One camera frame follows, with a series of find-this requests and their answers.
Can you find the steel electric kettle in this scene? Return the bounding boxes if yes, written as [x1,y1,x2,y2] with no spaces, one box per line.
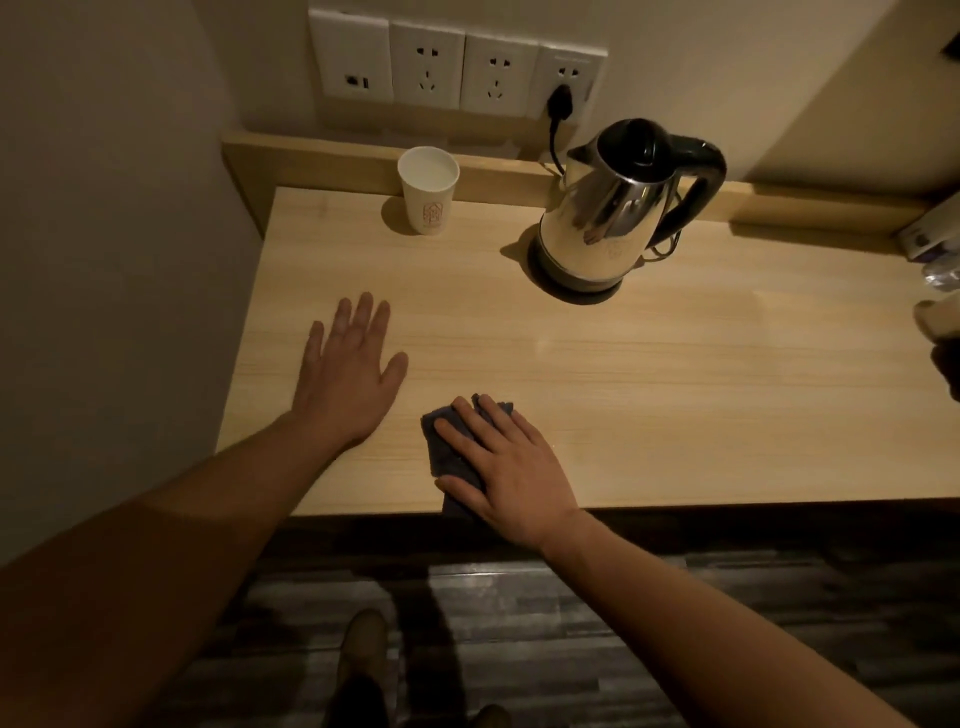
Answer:
[536,117,728,291]

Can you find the white wall socket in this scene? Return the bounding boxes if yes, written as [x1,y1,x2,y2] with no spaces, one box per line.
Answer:
[388,20,467,112]
[459,33,540,120]
[526,42,609,126]

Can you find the person's dark trouser leg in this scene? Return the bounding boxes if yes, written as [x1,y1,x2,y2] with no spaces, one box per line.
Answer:
[322,673,395,728]

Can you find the grey cleaning cloth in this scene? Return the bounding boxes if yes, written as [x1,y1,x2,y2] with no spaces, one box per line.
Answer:
[420,393,516,520]

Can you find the person's right hand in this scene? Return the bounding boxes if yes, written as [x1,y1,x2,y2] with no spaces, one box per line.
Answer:
[433,394,582,555]

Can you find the white packet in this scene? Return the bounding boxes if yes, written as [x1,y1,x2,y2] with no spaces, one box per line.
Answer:
[895,193,960,264]

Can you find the white data port wall plate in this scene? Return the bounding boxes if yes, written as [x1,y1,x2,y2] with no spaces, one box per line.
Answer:
[308,6,396,104]

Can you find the clear plastic bottle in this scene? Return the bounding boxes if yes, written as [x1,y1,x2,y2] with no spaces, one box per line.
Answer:
[921,251,960,294]

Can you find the person's right forearm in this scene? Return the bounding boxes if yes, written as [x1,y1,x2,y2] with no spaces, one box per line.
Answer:
[538,511,920,728]

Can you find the person's left shoe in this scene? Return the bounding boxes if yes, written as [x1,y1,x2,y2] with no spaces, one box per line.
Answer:
[335,607,399,706]

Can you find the wooden desk back ledge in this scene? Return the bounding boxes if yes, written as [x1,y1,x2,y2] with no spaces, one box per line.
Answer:
[220,130,936,238]

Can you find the black kettle base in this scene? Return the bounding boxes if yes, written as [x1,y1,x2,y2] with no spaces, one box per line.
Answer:
[526,238,625,306]

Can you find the white paper cup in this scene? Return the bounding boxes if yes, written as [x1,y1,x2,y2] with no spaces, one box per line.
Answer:
[396,145,461,237]

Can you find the dark object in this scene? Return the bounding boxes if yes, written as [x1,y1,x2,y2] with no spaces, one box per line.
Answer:
[930,341,960,404]

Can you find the beige round object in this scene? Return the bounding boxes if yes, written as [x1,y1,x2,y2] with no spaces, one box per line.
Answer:
[912,294,960,346]

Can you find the person's left forearm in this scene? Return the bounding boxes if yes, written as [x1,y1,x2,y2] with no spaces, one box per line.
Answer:
[0,411,354,728]

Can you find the person's left hand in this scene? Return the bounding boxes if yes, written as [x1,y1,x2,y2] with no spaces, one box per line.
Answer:
[289,291,410,454]

